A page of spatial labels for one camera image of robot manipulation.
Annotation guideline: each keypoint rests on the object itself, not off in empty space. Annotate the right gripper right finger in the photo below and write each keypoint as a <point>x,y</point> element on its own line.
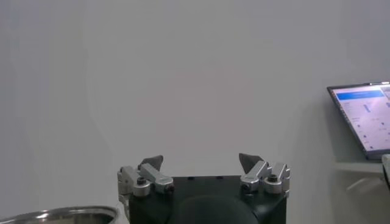
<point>274,182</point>

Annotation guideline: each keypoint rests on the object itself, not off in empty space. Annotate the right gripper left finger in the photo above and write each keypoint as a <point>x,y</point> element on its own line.
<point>134,179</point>

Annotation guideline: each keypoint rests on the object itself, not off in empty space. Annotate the perforated steel steamer pot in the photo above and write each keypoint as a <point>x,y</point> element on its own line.
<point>76,217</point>

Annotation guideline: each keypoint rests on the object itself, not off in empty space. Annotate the open laptop lit screen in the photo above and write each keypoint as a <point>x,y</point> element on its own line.
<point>365,121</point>

